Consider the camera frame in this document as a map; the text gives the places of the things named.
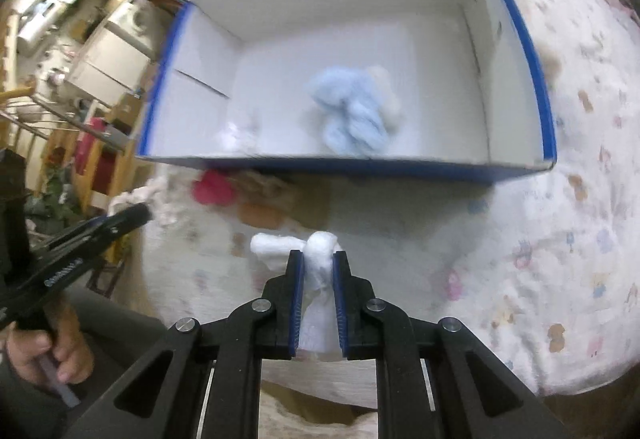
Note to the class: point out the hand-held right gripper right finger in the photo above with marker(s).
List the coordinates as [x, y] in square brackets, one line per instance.
[337, 299]

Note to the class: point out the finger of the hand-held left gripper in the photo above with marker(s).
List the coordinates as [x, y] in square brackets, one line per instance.
[105, 230]

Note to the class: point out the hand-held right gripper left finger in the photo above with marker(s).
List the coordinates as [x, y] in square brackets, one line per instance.
[298, 299]

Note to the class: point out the white plush toy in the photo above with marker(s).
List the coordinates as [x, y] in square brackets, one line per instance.
[318, 279]

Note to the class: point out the small white sock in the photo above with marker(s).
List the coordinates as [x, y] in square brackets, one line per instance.
[240, 131]

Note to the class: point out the light blue socks bundle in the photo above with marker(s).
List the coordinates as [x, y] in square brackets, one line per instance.
[353, 110]

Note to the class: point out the blue-edged white cardboard box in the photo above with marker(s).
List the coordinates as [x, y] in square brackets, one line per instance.
[350, 49]

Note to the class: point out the person's left hand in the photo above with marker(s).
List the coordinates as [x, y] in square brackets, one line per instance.
[45, 344]

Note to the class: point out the white fluffy cloth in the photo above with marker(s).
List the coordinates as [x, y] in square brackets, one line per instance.
[145, 204]

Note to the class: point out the brown plush toy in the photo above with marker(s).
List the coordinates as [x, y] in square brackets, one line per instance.
[260, 199]

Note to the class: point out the pink red sock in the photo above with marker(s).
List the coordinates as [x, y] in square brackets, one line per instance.
[214, 190]

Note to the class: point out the metal drying rack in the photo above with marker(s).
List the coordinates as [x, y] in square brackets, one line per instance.
[60, 119]

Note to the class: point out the white cabinet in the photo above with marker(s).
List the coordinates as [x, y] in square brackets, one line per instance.
[110, 54]

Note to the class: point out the printed white blanket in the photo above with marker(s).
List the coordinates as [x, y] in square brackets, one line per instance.
[550, 219]

